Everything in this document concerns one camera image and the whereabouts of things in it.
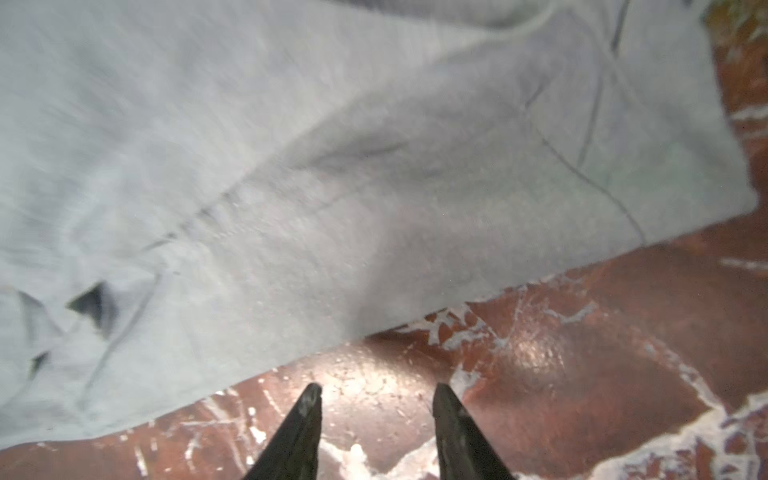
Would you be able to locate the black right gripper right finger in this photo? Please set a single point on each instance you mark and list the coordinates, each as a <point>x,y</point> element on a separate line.
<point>463,451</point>

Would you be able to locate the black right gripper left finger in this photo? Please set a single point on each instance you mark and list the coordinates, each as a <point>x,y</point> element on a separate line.
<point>292,453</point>

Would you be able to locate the grey long sleeve shirt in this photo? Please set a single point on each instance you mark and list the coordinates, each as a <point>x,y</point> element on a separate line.
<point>194,192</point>

